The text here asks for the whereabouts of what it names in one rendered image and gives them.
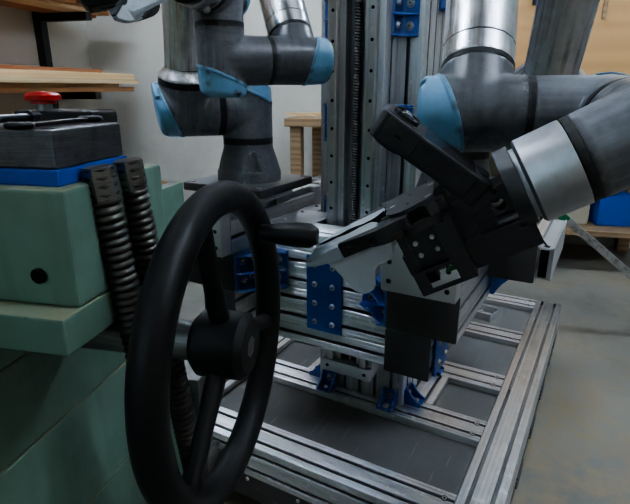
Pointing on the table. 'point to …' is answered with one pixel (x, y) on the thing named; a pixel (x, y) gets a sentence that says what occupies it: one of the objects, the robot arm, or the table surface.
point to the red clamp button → (42, 97)
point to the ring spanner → (50, 122)
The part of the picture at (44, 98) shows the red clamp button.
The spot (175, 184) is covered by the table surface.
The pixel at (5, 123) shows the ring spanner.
